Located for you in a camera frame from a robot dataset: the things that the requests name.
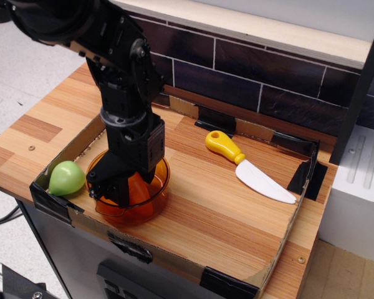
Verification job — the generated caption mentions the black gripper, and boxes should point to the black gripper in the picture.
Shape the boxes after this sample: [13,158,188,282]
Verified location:
[87,112,165,208]

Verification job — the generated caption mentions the orange toy carrot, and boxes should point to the orange toy carrot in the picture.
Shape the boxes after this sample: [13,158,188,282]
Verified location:
[128,173,153,217]

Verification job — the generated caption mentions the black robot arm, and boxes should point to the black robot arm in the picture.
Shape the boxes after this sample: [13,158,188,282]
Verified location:
[4,1,165,207]

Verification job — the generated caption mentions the orange transparent plastic pot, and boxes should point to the orange transparent plastic pot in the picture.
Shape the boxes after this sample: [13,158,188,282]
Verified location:
[85,150,170,225]

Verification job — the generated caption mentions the cardboard fence with black tape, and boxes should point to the cardboard fence with black tape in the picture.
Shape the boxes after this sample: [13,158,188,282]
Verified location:
[31,96,335,298]

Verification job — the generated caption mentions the green toy pear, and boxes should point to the green toy pear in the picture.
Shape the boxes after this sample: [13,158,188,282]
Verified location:
[48,161,85,196]

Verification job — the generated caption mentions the dark tile backsplash panel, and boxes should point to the dark tile backsplash panel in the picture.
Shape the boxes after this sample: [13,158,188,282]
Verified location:
[112,0,374,166]

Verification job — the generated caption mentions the white toy sink unit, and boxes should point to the white toy sink unit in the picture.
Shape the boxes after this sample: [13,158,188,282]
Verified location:
[319,126,374,261]

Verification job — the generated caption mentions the yellow handled white toy knife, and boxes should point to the yellow handled white toy knife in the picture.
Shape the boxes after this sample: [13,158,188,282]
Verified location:
[205,130,297,204]

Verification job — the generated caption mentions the black cables on floor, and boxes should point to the black cables on floor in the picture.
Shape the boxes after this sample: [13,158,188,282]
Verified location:
[0,130,22,229]

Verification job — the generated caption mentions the black metal bracket with screw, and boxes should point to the black metal bracket with screw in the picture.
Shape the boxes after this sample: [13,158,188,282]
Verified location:
[0,263,49,298]

